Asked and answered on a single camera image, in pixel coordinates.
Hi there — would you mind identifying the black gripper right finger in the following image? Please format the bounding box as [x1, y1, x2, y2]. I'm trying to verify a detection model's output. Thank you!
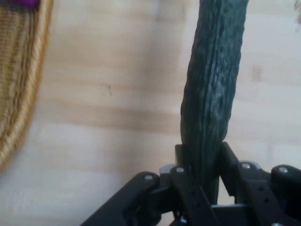
[219, 141, 301, 226]

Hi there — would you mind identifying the long dark green cucumber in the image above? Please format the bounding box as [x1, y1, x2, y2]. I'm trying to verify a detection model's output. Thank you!
[180, 0, 250, 205]

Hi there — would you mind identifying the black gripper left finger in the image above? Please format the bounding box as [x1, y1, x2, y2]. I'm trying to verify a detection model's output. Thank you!
[79, 144, 221, 226]

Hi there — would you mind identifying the magenta eggplant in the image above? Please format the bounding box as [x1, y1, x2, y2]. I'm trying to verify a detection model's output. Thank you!
[0, 0, 40, 9]

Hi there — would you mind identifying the woven wicker basket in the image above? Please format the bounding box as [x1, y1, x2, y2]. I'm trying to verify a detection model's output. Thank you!
[0, 0, 55, 172]

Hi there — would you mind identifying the wooden cutting board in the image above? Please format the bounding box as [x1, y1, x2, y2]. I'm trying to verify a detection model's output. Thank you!
[0, 0, 301, 226]

